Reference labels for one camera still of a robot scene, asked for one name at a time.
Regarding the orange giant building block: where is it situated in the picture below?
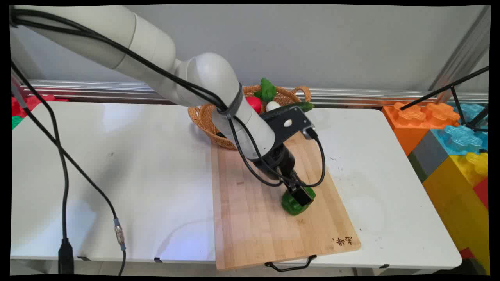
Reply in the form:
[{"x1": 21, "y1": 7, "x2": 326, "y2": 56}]
[{"x1": 382, "y1": 102, "x2": 461, "y2": 156}]

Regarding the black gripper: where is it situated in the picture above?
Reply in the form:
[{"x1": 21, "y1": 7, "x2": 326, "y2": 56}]
[{"x1": 254, "y1": 145, "x2": 314, "y2": 206}]

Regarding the woven wicker basket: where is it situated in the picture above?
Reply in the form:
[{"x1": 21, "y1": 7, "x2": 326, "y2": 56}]
[{"x1": 187, "y1": 85, "x2": 312, "y2": 151}]

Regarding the red tomato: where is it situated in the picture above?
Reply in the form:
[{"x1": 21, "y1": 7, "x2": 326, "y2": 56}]
[{"x1": 245, "y1": 96, "x2": 262, "y2": 114}]

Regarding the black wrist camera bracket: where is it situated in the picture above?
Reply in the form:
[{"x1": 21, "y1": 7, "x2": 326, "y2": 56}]
[{"x1": 259, "y1": 106, "x2": 315, "y2": 147}]

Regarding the wooden cutting board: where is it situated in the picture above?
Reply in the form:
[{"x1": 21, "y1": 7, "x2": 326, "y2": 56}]
[{"x1": 210, "y1": 117, "x2": 362, "y2": 271}]

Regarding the green bell pepper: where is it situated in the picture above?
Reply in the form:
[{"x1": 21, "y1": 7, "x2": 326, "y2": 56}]
[{"x1": 281, "y1": 186, "x2": 316, "y2": 216}]

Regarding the thin cable with metal connector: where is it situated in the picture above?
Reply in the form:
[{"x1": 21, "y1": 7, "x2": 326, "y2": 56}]
[{"x1": 11, "y1": 60, "x2": 127, "y2": 276}]

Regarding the black metal board handle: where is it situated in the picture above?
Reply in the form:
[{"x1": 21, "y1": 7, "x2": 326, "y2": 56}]
[{"x1": 264, "y1": 255, "x2": 318, "y2": 272}]

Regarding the yellow giant building block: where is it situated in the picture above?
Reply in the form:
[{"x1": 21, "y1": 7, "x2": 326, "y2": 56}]
[{"x1": 422, "y1": 152, "x2": 491, "y2": 274}]

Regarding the aluminium frame post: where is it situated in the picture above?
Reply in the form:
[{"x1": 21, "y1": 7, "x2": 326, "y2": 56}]
[{"x1": 429, "y1": 5, "x2": 491, "y2": 103}]

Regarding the thick black cable with plug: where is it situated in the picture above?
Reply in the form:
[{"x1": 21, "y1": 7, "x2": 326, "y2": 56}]
[{"x1": 11, "y1": 82, "x2": 75, "y2": 275}]

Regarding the aluminium rail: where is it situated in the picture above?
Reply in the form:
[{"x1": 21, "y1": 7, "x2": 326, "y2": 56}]
[{"x1": 23, "y1": 80, "x2": 489, "y2": 107}]

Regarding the grey giant building block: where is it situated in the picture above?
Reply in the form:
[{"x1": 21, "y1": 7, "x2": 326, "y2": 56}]
[{"x1": 407, "y1": 130, "x2": 450, "y2": 183}]

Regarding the blue giant building block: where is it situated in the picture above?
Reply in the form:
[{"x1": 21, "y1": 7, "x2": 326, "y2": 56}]
[{"x1": 430, "y1": 103, "x2": 489, "y2": 157}]

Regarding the dark green cucumber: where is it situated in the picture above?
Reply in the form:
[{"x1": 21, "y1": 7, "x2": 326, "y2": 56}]
[{"x1": 279, "y1": 101, "x2": 315, "y2": 113}]

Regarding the grey cable strap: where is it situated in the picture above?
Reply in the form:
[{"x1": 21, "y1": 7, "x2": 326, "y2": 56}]
[{"x1": 217, "y1": 83, "x2": 243, "y2": 120}]

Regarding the white radish with green leaves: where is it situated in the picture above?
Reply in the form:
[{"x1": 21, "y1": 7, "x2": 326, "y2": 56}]
[{"x1": 253, "y1": 78, "x2": 282, "y2": 112}]

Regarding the black camera usb cable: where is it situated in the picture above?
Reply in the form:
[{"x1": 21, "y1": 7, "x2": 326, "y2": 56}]
[{"x1": 270, "y1": 128, "x2": 326, "y2": 188}]

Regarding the red giant building block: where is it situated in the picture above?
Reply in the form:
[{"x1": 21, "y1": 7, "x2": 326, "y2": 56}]
[{"x1": 472, "y1": 178, "x2": 489, "y2": 210}]

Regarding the black tripod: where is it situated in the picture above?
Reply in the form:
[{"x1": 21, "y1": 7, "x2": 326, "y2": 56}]
[{"x1": 400, "y1": 66, "x2": 490, "y2": 132}]

